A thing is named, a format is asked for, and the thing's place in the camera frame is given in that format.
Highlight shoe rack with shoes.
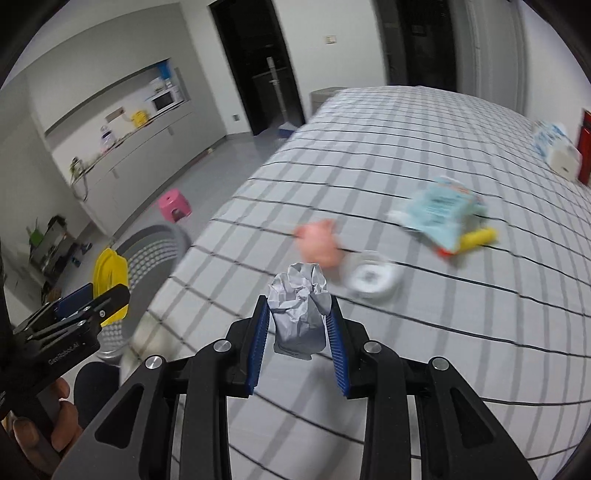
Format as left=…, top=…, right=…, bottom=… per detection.
left=26, top=215, right=93, bottom=304

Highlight white blue tissue pack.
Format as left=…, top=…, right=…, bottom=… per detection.
left=532, top=121, right=581, bottom=182

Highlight white paper ball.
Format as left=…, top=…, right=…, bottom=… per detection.
left=267, top=262, right=332, bottom=361

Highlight person's left hand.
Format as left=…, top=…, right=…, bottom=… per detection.
left=0, top=377, right=84, bottom=476

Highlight pink rubber pig toy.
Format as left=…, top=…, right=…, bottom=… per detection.
left=294, top=219, right=344, bottom=269

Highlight stacked grey plastic stools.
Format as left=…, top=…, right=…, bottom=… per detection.
left=310, top=87, right=345, bottom=116

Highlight clear plastic lid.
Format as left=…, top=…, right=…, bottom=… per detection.
left=341, top=251, right=403, bottom=300

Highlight white microwave oven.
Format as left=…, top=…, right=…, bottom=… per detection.
left=147, top=86, right=183, bottom=114

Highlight blue broom with dustpan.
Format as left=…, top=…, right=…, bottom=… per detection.
left=266, top=56, right=297, bottom=140

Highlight yellow marker pen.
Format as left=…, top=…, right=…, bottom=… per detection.
left=437, top=227, right=498, bottom=258

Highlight grey perforated laundry basket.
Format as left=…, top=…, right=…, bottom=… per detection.
left=96, top=223, right=190, bottom=364

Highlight red thermos bottle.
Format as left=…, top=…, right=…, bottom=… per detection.
left=577, top=110, right=591, bottom=185

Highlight clear bottle on counter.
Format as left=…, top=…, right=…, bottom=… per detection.
left=100, top=125, right=117, bottom=153

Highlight light blue wipes packet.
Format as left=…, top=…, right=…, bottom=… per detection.
left=388, top=176, right=487, bottom=254

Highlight grey cabinet counter unit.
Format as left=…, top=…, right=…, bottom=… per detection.
left=0, top=2, right=228, bottom=241

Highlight white black checked tablecloth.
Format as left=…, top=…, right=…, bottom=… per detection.
left=121, top=87, right=590, bottom=479

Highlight small pink plastic stool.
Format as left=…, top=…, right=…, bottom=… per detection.
left=157, top=189, right=192, bottom=223

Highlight yellow box on counter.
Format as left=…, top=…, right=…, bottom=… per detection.
left=131, top=110, right=149, bottom=129

